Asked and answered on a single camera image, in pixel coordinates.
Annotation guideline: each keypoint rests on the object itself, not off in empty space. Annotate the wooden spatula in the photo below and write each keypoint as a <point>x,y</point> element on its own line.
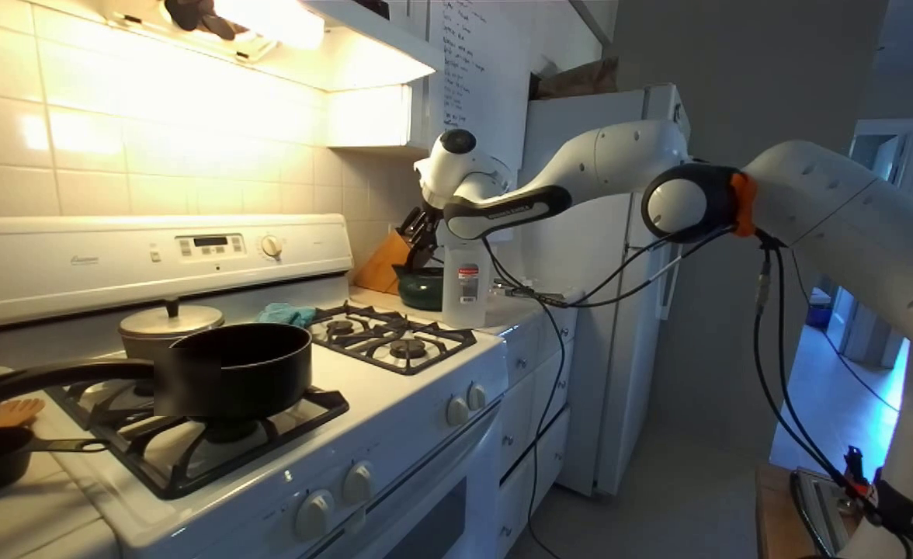
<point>11,413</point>

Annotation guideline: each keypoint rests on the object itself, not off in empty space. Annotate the handwritten paper list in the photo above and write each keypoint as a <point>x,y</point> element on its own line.
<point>476,72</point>

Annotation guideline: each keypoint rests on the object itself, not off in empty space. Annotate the small pot with steel lid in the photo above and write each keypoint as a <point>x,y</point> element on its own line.
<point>165,326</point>

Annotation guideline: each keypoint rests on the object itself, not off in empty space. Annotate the white drawer cabinet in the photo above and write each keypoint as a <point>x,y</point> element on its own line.
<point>523,413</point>

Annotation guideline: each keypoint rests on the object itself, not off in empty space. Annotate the black cast iron stove grate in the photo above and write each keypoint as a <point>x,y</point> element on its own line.
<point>395,341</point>
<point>165,460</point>

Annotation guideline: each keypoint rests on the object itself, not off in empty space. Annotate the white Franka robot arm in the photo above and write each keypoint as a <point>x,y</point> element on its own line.
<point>849,228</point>

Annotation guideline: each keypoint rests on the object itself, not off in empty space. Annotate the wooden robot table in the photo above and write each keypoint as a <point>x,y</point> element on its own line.
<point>782,516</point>

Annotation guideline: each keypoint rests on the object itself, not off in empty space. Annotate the white refrigerator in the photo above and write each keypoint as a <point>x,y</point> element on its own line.
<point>606,342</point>

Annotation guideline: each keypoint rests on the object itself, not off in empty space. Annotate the white upper cabinet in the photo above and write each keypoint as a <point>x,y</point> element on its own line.
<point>499,62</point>

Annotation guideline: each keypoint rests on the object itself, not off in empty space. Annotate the small dark brown object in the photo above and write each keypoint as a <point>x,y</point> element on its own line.
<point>198,15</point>

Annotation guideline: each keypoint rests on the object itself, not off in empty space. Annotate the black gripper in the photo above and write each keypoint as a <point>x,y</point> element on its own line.
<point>428,228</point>

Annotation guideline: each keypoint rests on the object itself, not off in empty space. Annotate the white gas stove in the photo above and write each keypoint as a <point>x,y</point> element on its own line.
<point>219,516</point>

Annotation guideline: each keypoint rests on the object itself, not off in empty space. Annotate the black saucepan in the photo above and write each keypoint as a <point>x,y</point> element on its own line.
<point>239,368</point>

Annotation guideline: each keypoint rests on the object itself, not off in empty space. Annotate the brown cardboard box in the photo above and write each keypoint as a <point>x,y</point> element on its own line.
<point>576,81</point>

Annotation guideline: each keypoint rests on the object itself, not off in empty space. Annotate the translucent plastic jar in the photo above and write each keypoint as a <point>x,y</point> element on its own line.
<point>466,299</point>

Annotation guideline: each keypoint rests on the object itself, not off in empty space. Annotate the white stove knob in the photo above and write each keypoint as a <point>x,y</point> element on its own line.
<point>314,515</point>
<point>358,484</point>
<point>456,412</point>
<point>476,396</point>

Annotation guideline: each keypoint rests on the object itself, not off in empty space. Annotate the white range hood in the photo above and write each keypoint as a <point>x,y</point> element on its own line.
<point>351,47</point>

